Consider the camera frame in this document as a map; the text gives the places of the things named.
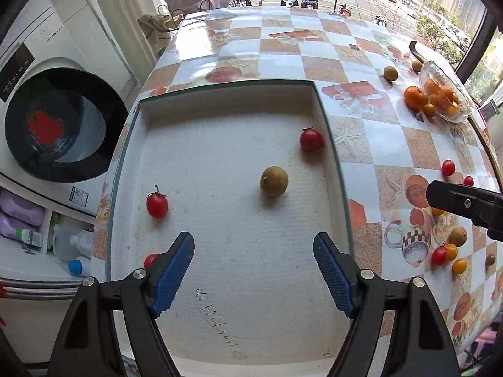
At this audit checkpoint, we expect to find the red cherry tomato with stem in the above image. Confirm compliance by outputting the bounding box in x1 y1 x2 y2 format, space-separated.
146 186 169 220

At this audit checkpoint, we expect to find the brown longan fruit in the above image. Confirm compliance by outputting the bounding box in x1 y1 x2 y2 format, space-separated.
259 166 289 198

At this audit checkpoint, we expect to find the glass fruit bowl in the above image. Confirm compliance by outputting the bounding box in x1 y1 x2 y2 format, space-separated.
419 60 472 123

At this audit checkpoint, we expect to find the small orange kumquat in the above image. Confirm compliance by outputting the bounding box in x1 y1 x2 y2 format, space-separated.
422 103 436 117

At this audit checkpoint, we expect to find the patterned tablecloth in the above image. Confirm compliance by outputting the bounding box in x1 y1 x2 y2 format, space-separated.
91 6 502 352

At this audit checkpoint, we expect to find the large orange on table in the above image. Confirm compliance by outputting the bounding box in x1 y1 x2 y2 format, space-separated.
403 86 429 112

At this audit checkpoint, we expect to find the orange in bowl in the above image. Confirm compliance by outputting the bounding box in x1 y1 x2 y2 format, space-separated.
422 78 442 96

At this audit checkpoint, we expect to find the green-brown round fruit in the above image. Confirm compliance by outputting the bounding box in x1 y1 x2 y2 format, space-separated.
383 66 399 83

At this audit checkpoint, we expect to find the white tray with green rim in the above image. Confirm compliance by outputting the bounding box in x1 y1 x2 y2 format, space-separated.
107 80 351 376

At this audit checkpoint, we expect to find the white washing machine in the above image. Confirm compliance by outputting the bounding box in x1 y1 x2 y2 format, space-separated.
0 0 139 303

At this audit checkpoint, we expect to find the cloth bag on table edge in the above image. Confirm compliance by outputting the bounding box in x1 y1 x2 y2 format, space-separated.
137 0 230 53

